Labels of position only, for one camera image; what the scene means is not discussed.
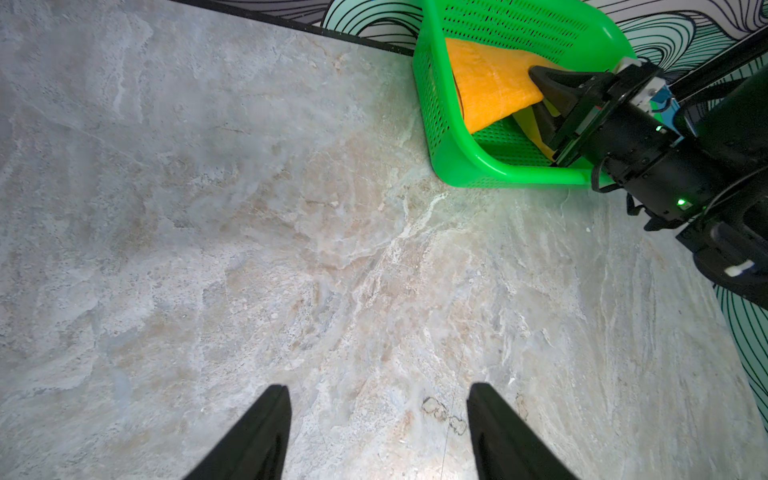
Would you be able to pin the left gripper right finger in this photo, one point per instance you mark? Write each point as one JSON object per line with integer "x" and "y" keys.
{"x": 504, "y": 446}

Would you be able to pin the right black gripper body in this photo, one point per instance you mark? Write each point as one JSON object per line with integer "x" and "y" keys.
{"x": 669, "y": 172}

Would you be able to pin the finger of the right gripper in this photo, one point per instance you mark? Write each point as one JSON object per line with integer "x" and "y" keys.
{"x": 548, "y": 121}
{"x": 565, "y": 89}

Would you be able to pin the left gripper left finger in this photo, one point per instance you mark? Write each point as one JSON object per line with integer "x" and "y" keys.
{"x": 256, "y": 446}

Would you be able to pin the yellow printed pillowcase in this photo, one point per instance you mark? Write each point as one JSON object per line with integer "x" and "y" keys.
{"x": 493, "y": 84}

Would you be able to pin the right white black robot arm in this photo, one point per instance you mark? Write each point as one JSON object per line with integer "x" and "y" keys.
{"x": 728, "y": 118}

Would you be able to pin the green plastic basket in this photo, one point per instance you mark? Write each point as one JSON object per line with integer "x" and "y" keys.
{"x": 572, "y": 34}

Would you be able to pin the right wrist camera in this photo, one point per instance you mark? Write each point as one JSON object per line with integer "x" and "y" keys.
{"x": 654, "y": 90}

